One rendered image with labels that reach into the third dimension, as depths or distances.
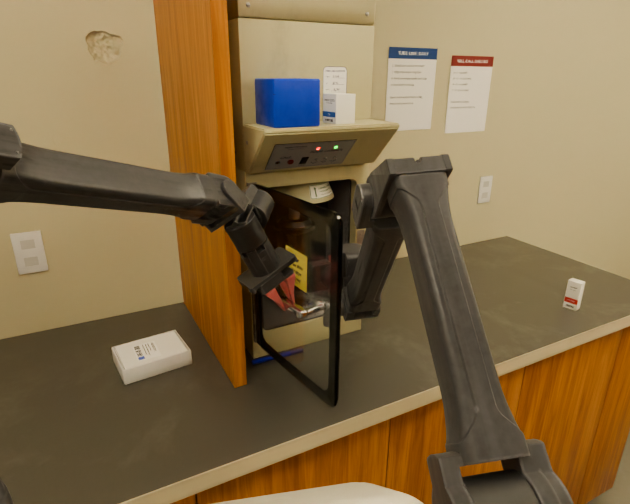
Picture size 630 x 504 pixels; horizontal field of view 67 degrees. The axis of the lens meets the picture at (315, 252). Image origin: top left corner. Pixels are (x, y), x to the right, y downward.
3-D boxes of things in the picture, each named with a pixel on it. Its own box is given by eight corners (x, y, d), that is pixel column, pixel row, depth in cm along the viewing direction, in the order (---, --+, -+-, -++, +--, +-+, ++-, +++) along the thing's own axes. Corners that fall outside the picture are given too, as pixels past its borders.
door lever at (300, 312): (297, 299, 95) (297, 287, 94) (326, 315, 88) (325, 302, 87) (274, 306, 92) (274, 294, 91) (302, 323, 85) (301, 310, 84)
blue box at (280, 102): (255, 124, 99) (253, 78, 95) (298, 122, 103) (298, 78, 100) (274, 128, 90) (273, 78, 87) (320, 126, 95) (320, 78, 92)
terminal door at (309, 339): (259, 343, 116) (253, 181, 102) (337, 410, 93) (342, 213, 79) (256, 344, 115) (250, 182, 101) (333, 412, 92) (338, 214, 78)
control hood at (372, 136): (244, 172, 102) (241, 124, 98) (369, 161, 116) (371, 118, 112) (264, 182, 92) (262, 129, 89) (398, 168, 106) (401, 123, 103)
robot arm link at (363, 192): (364, 208, 60) (446, 200, 61) (356, 172, 63) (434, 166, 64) (335, 326, 97) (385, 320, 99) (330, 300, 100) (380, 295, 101)
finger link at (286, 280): (264, 311, 92) (242, 275, 87) (292, 289, 94) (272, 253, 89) (281, 325, 86) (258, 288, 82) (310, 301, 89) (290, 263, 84)
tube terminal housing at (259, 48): (222, 316, 139) (201, 27, 112) (319, 294, 153) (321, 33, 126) (252, 359, 118) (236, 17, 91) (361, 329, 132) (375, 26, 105)
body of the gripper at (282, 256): (240, 285, 87) (221, 254, 83) (283, 253, 90) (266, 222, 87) (255, 297, 82) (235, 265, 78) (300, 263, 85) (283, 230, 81)
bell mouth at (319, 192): (254, 192, 125) (253, 171, 123) (314, 185, 132) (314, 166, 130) (282, 208, 110) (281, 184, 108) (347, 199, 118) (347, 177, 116)
